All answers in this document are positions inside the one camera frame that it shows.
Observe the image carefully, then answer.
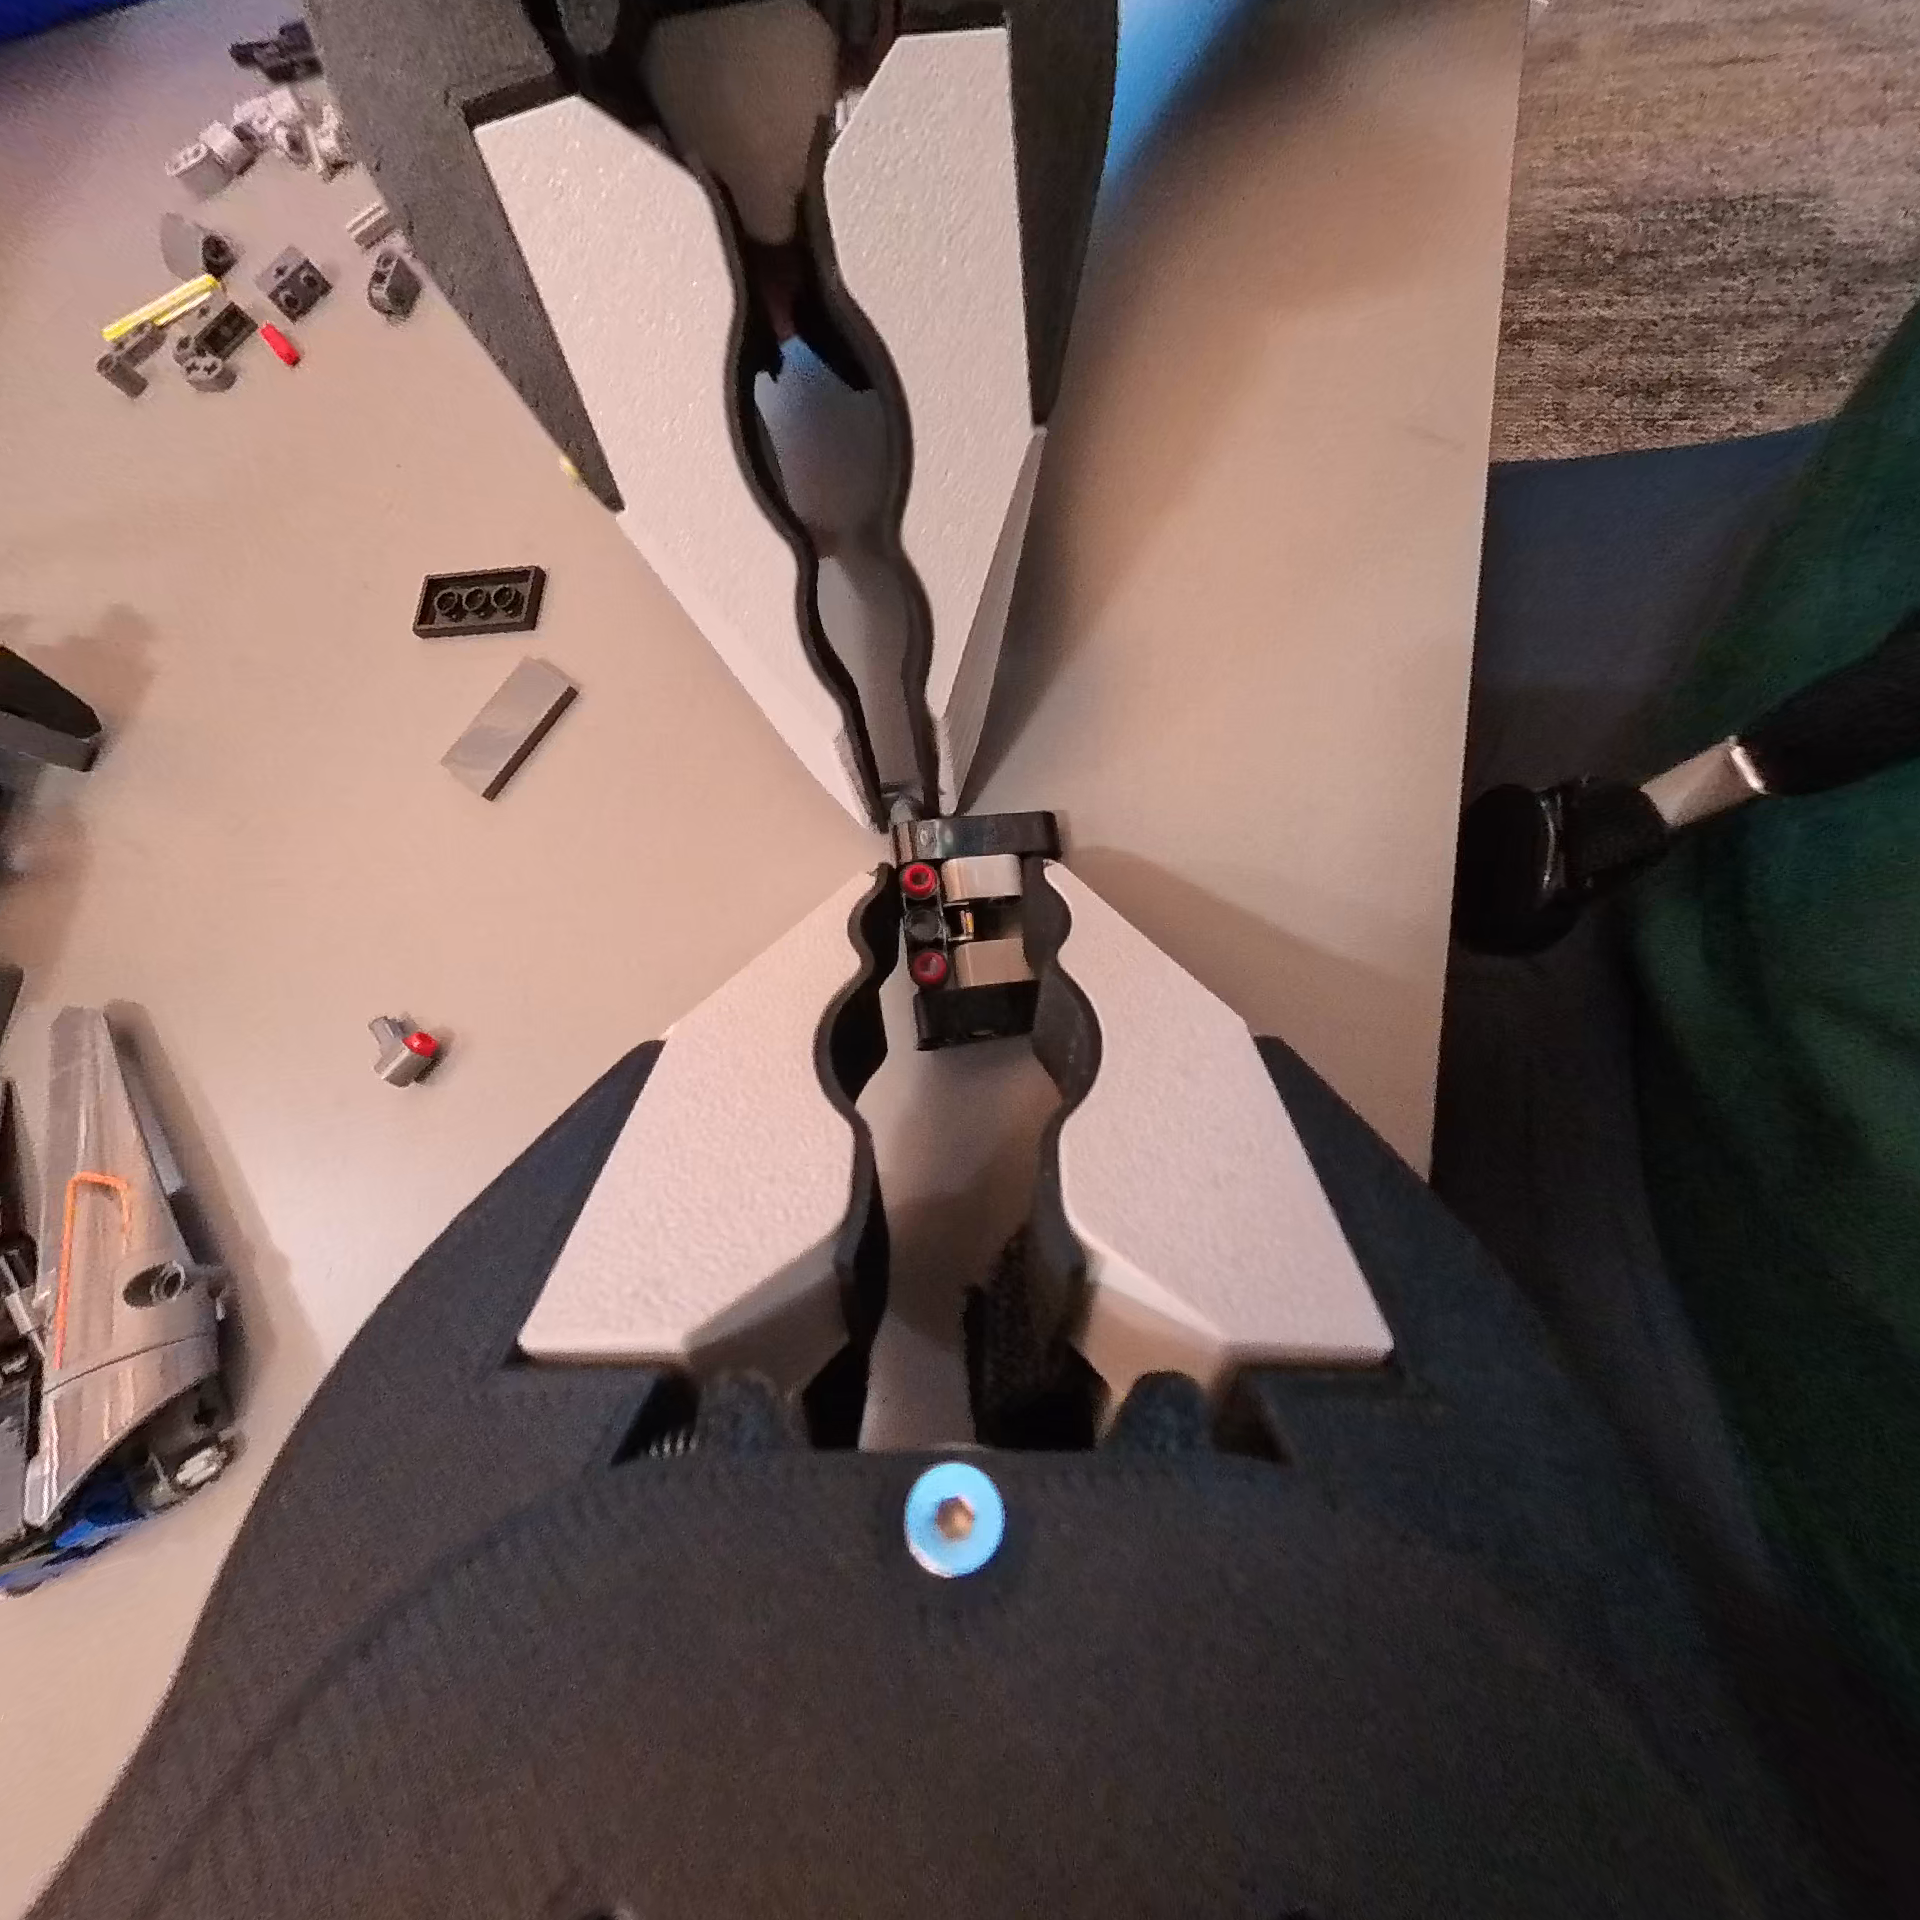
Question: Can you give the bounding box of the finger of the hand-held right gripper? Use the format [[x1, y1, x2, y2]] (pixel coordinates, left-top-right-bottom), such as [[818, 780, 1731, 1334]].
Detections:
[[470, 93, 888, 832], [817, 23, 1049, 819]]

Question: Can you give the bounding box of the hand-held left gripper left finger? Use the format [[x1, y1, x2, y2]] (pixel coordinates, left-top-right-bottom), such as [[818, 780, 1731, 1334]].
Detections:
[[515, 872, 890, 1374]]

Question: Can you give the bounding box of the partly built lego car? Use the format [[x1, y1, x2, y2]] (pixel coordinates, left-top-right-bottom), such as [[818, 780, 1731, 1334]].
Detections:
[[0, 642, 108, 880]]

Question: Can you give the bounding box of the pile of loose lego pieces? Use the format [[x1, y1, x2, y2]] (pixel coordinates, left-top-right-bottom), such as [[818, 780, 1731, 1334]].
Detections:
[[94, 23, 431, 400]]

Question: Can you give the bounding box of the black lego frame assembly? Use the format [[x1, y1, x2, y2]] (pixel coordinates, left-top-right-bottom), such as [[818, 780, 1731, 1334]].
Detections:
[[892, 810, 1068, 1051]]

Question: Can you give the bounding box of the black three-hole lego plate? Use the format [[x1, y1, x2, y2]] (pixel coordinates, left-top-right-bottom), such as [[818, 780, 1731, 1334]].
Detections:
[[412, 564, 550, 644]]

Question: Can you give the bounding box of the grey lego wing panel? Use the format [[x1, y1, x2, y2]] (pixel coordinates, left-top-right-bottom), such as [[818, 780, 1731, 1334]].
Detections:
[[0, 1006, 241, 1595]]

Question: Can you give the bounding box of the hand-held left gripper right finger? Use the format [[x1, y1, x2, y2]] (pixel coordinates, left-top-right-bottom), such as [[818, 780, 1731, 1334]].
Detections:
[[1035, 863, 1398, 1374]]

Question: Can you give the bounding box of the grey flat lego tile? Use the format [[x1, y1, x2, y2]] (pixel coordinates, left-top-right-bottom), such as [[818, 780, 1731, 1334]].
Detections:
[[439, 656, 580, 799]]

